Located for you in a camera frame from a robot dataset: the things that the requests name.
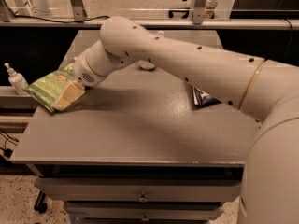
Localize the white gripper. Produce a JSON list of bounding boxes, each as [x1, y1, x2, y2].
[[53, 50, 102, 111]]

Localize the green jalapeno chip bag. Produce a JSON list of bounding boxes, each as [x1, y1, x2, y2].
[[24, 60, 76, 113]]

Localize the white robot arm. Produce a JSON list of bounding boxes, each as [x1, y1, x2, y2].
[[73, 17, 299, 224]]

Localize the blue chip bag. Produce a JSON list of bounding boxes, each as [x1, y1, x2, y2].
[[192, 87, 220, 107]]

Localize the white pump dispenser bottle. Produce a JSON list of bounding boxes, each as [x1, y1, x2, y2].
[[5, 63, 28, 95]]

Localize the white plastic water bottle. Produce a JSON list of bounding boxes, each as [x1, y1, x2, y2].
[[136, 30, 165, 71]]

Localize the grey drawer cabinet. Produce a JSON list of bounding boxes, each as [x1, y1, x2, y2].
[[33, 164, 247, 224]]

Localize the metal frame rail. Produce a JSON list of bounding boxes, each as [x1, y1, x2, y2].
[[0, 0, 299, 31]]

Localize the black floor cables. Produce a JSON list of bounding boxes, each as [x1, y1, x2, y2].
[[0, 128, 20, 161]]

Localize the black cable on shelf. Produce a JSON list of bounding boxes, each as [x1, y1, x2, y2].
[[8, 7, 110, 24]]

